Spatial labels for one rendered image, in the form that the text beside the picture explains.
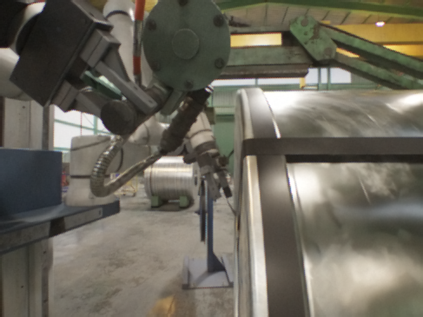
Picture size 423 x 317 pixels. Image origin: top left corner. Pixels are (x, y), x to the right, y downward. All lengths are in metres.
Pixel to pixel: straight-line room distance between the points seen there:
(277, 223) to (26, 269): 1.00
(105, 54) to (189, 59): 0.14
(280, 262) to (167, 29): 0.36
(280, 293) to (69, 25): 0.34
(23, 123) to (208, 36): 0.82
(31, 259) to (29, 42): 0.87
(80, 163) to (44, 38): 0.69
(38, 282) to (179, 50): 0.98
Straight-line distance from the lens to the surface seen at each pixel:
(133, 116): 0.27
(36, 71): 0.34
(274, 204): 0.25
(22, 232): 0.76
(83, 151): 0.96
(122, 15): 1.04
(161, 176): 5.71
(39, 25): 0.33
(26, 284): 1.14
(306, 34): 1.53
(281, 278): 0.23
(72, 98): 0.33
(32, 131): 1.04
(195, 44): 0.39
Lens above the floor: 1.15
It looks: 1 degrees up
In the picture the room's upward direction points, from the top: straight up
